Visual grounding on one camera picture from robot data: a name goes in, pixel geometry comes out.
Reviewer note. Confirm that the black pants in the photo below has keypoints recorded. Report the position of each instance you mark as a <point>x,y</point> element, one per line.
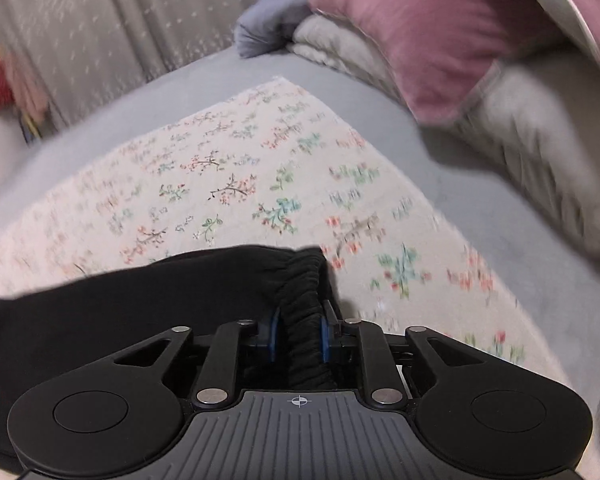
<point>130,300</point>

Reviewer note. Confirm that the peach hanging cloth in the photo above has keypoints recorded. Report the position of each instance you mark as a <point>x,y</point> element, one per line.
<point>27,95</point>

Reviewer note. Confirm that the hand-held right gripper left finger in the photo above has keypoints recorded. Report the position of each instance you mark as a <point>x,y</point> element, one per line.
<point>273,336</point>

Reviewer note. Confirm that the pink and white blanket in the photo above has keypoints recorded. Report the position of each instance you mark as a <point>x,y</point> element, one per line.
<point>420,25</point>

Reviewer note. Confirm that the cream folded fluffy blanket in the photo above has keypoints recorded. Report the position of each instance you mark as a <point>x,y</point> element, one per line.
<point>330,42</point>

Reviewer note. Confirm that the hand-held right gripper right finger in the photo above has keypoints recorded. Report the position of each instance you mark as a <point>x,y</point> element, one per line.
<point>325,340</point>

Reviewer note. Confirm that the grey bed sheet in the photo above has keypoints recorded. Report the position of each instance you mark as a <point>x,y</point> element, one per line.
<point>205,80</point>

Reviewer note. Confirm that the grey patterned curtain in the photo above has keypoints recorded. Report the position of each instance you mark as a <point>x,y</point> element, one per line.
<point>105,20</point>

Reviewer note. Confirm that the floral print blanket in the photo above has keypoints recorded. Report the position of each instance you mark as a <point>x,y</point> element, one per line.
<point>230,160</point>

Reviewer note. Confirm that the blue-grey cloth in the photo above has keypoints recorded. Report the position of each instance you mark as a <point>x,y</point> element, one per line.
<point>267,25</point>

